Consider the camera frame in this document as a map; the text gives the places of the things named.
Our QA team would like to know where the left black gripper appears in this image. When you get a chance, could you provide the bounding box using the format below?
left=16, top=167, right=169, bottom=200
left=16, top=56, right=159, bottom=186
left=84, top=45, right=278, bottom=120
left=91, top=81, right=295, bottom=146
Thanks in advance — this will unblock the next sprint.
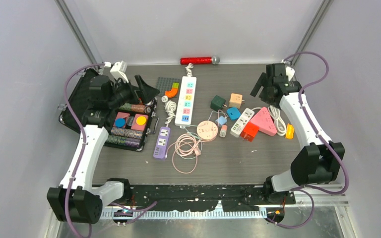
left=108, top=75, right=159, bottom=110

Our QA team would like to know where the white multicolour power strip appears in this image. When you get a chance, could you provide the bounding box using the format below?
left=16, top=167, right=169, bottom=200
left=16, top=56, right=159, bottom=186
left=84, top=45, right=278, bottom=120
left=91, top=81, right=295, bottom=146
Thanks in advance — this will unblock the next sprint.
left=175, top=76, right=197, bottom=126

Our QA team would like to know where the dark green cube adapter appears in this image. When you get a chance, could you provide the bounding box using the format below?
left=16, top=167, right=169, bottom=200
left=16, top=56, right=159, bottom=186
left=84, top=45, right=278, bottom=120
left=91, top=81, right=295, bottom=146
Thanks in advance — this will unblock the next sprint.
left=210, top=95, right=227, bottom=112

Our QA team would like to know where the red cube socket adapter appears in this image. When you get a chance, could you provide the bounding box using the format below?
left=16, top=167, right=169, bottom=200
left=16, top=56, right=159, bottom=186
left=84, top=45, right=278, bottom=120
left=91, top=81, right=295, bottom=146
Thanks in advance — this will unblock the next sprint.
left=240, top=121, right=259, bottom=142

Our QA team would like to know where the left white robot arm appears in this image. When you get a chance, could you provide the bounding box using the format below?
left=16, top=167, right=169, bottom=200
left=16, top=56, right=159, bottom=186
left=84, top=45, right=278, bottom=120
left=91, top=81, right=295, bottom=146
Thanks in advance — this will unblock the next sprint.
left=47, top=75, right=160, bottom=224

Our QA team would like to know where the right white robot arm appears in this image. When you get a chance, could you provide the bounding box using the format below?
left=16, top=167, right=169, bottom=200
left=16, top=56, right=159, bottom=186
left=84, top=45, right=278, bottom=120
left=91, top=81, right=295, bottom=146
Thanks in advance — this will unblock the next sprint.
left=251, top=63, right=345, bottom=204

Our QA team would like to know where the grey lego baseplate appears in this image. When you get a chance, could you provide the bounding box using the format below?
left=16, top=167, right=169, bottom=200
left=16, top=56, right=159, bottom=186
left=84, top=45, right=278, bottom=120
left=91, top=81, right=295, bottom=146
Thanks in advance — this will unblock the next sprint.
left=156, top=77, right=181, bottom=97

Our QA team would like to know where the orange curved lego piece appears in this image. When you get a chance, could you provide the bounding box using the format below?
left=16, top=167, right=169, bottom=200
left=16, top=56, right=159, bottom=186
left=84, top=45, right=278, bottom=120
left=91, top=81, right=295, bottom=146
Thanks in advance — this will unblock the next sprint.
left=164, top=87, right=179, bottom=99

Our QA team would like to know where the black poker chip case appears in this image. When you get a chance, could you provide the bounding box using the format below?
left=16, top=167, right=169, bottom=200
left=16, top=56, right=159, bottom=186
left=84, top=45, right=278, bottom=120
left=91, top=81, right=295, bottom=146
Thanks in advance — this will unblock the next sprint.
left=59, top=65, right=157, bottom=151

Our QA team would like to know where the beige cube adapter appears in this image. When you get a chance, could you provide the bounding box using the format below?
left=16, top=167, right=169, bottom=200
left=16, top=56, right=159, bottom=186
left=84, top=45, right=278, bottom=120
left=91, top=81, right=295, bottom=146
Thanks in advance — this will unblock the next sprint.
left=229, top=93, right=244, bottom=109

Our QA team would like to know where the white USB power strip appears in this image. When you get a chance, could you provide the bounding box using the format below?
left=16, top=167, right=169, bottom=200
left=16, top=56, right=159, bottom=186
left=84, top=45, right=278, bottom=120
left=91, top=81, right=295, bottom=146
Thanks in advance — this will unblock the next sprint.
left=230, top=108, right=254, bottom=137

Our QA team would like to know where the blue flat adapter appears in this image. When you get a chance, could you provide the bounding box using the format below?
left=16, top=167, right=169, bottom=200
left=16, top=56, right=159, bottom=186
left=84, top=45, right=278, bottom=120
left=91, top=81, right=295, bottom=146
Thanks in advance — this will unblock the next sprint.
left=227, top=107, right=241, bottom=121

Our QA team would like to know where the pink triangular power strip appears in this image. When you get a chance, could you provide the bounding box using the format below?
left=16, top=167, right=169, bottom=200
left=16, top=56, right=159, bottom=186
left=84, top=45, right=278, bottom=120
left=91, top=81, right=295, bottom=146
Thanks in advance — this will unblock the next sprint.
left=250, top=107, right=277, bottom=136

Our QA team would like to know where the red glitter microphone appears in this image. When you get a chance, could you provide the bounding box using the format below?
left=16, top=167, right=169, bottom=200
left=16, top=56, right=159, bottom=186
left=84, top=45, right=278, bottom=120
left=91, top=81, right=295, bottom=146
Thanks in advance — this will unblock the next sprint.
left=180, top=56, right=220, bottom=65

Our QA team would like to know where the purple power strip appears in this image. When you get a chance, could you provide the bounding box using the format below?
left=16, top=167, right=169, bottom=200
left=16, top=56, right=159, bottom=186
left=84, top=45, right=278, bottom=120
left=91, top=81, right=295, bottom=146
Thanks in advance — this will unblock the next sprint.
left=153, top=126, right=171, bottom=160

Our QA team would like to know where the light blue charger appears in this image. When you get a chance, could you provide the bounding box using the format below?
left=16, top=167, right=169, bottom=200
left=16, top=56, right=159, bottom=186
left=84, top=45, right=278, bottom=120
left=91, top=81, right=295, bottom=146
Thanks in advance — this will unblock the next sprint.
left=215, top=116, right=227, bottom=128

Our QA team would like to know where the orange small object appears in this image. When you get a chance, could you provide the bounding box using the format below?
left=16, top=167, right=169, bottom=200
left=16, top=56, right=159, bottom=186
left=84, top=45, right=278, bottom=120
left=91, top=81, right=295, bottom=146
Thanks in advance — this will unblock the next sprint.
left=285, top=123, right=294, bottom=139

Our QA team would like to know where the salmon pink charger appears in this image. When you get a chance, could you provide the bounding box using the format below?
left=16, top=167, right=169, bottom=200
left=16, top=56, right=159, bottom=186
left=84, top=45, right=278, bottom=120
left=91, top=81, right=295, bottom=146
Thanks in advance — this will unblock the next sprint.
left=219, top=124, right=228, bottom=138

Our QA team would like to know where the pink round power socket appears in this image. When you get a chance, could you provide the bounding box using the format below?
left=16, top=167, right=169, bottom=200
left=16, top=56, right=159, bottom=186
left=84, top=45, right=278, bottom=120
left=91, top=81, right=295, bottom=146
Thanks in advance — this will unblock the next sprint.
left=196, top=120, right=218, bottom=141

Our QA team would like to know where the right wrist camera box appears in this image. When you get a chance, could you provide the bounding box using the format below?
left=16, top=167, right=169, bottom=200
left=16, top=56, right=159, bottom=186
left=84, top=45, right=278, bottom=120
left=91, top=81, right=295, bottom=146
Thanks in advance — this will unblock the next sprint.
left=281, top=60, right=295, bottom=81

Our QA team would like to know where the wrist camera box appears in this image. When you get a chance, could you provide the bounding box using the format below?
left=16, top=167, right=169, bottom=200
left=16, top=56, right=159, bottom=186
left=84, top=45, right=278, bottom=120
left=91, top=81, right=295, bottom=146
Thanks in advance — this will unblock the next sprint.
left=281, top=60, right=295, bottom=81
left=110, top=60, right=129, bottom=83

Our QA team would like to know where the white coiled cord with plug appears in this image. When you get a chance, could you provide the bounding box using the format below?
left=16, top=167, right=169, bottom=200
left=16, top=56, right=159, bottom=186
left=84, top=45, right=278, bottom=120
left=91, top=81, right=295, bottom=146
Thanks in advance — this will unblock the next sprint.
left=161, top=96, right=177, bottom=127

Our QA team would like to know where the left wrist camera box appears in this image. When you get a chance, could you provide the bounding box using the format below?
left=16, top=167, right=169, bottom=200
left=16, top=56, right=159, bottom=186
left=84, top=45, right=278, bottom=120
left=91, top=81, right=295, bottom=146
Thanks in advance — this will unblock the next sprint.
left=110, top=60, right=129, bottom=83

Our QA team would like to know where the white cable bundle right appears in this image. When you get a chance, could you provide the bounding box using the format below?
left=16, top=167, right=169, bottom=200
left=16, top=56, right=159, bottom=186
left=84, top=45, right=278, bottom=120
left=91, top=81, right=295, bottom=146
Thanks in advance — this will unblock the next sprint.
left=268, top=105, right=287, bottom=137

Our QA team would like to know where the pink coiled cable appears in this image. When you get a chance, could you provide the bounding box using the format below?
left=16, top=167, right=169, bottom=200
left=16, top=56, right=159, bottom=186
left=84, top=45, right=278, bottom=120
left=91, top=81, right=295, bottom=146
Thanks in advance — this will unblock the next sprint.
left=166, top=132, right=203, bottom=175

